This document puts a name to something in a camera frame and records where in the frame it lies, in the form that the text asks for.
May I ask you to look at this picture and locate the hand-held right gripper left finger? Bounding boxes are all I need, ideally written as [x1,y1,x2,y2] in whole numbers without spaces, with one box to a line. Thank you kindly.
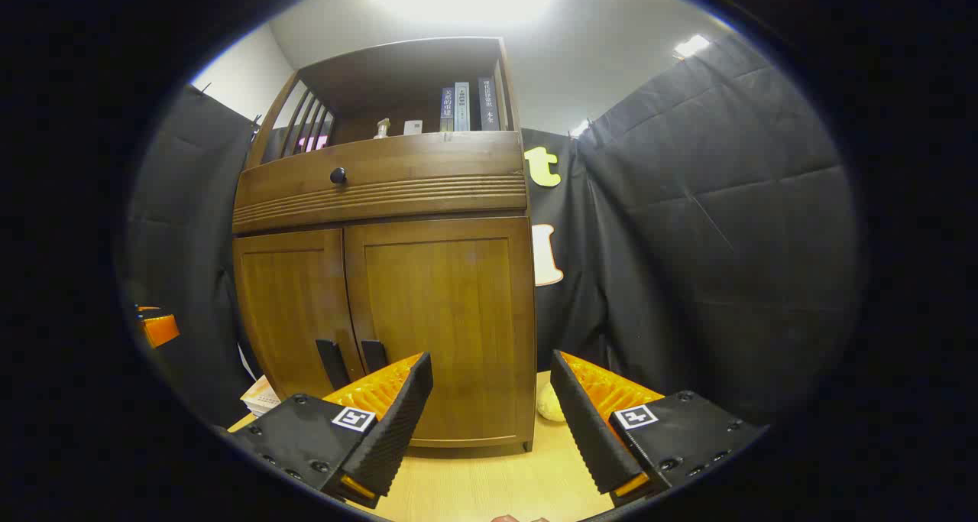
[225,352,434,510]

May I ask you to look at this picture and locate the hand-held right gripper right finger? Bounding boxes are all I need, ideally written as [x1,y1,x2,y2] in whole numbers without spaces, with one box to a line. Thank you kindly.
[550,350,769,507]

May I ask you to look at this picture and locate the wooden cabinet door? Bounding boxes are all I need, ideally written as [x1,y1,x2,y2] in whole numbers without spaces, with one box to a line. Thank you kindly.
[233,229,366,400]
[344,216,536,450]

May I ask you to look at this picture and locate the wooden double-door shoe cabinet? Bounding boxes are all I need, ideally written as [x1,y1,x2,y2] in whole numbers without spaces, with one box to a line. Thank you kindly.
[232,37,537,459]

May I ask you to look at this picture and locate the wooden cabinet drawer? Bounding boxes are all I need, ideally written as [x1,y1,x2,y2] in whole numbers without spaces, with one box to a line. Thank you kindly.
[235,131,528,202]

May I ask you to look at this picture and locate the stack of white booklets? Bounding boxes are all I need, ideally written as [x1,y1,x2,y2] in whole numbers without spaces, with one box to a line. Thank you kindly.
[240,374,283,417]

